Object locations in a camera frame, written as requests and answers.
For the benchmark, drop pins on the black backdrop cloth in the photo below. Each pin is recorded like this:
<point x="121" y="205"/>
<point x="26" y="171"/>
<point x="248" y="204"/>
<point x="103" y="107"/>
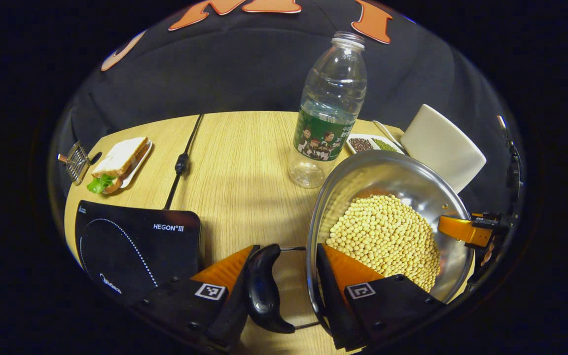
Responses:
<point x="239" y="64"/>

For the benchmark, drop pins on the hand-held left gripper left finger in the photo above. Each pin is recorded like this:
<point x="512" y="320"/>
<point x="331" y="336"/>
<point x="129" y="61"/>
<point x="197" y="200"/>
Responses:
<point x="232" y="315"/>

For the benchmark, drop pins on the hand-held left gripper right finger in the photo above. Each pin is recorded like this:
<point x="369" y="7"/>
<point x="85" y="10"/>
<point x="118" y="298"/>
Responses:
<point x="333" y="305"/>

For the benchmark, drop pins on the clear plastic water bottle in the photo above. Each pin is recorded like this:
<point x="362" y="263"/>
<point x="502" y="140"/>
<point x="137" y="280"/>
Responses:
<point x="331" y="98"/>

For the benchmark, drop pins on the sandwich with lettuce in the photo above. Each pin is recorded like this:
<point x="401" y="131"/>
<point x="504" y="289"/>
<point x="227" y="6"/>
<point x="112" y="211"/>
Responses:
<point x="119" y="158"/>

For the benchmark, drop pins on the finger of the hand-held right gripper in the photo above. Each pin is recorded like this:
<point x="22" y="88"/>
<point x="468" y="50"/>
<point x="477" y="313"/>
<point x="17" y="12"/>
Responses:
<point x="461" y="230"/>

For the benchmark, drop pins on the small black disc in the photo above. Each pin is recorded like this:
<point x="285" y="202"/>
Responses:
<point x="96" y="158"/>

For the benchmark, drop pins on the white divided bean tray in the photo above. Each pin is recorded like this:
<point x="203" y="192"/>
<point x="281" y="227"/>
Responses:
<point x="363" y="144"/>

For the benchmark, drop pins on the black induction cooktop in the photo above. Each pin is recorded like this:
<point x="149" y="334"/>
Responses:
<point x="136" y="246"/>

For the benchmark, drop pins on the white box-shaped appliance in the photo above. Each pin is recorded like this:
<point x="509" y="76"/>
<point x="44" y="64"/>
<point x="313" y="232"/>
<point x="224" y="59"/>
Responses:
<point x="442" y="143"/>

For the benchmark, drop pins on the heap of soybeans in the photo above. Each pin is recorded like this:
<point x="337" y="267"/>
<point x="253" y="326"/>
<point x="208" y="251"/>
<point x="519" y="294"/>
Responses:
<point x="387" y="236"/>

